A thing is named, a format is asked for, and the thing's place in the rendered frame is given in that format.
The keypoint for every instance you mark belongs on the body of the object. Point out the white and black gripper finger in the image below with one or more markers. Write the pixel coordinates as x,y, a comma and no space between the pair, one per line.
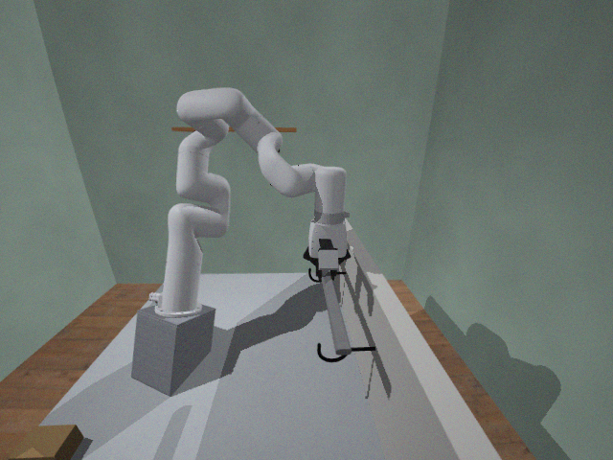
315,261
340,260

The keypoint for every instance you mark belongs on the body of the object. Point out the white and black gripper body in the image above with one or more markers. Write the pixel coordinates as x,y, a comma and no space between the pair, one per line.
336,232

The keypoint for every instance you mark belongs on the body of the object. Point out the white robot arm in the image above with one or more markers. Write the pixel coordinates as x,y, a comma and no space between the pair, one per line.
206,110

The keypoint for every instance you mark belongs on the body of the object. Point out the grey wall panel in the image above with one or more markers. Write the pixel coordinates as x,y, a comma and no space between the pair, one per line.
419,414

